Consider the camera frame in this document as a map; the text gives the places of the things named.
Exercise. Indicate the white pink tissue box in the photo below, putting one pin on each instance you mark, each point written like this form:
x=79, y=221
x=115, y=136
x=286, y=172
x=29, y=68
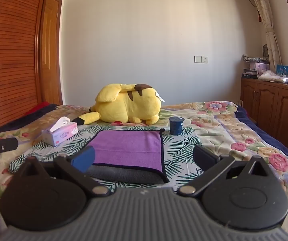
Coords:
x=58, y=134

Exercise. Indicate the dark grey towel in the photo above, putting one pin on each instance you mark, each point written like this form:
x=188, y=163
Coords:
x=126, y=174

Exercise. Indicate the beige patterned curtain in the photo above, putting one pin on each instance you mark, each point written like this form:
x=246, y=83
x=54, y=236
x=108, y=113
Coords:
x=268, y=25

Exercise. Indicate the red cloth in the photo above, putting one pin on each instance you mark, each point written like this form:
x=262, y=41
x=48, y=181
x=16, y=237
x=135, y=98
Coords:
x=40, y=106

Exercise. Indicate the clear plastic bag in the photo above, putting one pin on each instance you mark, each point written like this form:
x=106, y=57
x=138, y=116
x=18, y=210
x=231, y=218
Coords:
x=271, y=76

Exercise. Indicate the purple towel black trim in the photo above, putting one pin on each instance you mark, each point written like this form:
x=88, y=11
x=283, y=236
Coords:
x=128, y=148

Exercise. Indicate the blue carton pack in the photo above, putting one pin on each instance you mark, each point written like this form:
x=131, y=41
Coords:
x=284, y=70

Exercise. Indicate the yellow plush toy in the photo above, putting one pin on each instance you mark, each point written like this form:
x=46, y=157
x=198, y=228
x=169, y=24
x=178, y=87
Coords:
x=126, y=104

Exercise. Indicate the navy blue bedding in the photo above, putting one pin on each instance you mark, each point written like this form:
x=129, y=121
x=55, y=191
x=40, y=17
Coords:
x=271, y=136

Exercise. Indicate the wooden cabinet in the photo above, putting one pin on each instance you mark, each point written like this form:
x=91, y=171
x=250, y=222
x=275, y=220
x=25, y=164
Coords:
x=271, y=103

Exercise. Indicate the white wall socket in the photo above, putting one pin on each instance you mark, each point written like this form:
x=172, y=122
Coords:
x=201, y=59

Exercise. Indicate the wooden louvered wardrobe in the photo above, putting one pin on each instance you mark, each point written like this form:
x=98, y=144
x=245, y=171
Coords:
x=11, y=55

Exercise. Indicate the stack of boxes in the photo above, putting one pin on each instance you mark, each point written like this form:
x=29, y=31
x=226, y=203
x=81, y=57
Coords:
x=255, y=67

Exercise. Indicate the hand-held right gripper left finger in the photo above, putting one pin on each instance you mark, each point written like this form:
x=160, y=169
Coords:
x=83, y=160

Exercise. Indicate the blue cup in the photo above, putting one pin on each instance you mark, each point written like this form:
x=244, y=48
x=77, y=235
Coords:
x=176, y=126

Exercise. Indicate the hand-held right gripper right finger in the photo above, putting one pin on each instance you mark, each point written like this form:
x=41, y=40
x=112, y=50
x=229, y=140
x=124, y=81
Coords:
x=205, y=158

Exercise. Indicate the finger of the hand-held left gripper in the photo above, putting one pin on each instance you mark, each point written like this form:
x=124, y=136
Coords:
x=6, y=144

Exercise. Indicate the wooden door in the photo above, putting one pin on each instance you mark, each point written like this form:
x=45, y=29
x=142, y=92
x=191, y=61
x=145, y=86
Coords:
x=51, y=55

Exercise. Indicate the leaf print cloth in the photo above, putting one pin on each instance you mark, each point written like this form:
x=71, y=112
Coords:
x=181, y=150

